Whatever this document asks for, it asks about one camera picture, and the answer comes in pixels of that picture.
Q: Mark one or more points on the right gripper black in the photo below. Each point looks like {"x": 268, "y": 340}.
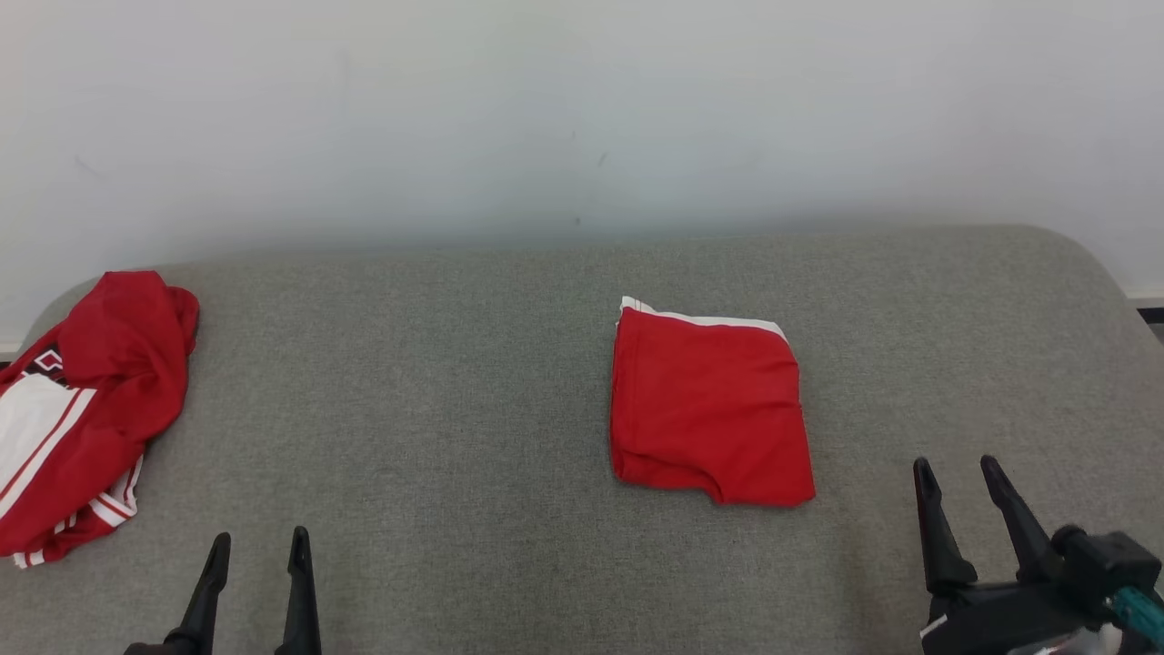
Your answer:
{"x": 1000, "y": 628}

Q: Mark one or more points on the grey fabric sofa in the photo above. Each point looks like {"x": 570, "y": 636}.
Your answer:
{"x": 409, "y": 409}

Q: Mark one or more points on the red shorts white trim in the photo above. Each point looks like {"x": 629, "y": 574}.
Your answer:
{"x": 709, "y": 409}

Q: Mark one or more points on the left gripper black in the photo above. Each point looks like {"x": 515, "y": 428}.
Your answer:
{"x": 159, "y": 649}

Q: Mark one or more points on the white and black baseboard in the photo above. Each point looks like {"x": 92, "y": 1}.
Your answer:
{"x": 1148, "y": 307}

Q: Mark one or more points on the red lettered basketball jersey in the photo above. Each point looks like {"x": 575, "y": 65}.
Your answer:
{"x": 118, "y": 382}

